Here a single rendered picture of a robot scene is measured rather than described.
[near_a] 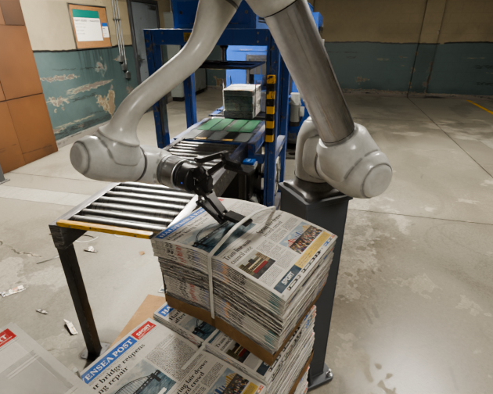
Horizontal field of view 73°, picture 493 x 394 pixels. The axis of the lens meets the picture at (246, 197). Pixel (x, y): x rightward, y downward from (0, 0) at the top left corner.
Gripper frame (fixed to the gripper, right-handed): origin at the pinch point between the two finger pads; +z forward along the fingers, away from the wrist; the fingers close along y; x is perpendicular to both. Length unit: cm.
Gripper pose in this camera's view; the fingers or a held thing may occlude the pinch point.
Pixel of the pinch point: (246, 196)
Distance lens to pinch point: 81.8
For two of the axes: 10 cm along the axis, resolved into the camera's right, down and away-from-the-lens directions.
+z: 8.4, 2.8, -4.7
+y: -0.4, 8.9, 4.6
